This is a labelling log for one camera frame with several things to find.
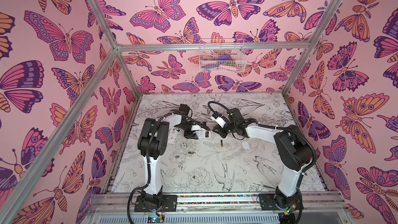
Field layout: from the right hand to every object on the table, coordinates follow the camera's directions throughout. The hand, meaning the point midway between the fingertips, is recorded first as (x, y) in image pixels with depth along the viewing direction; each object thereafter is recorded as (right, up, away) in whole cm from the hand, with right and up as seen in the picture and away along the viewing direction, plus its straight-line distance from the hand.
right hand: (214, 126), depth 94 cm
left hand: (-11, -3, +6) cm, 13 cm away
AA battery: (+4, -10, +1) cm, 11 cm away
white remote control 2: (-26, -6, +3) cm, 27 cm away
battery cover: (+19, -11, -1) cm, 22 cm away
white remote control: (-7, -5, +3) cm, 9 cm away
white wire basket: (+5, +44, +2) cm, 44 cm away
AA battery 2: (-13, -15, -4) cm, 20 cm away
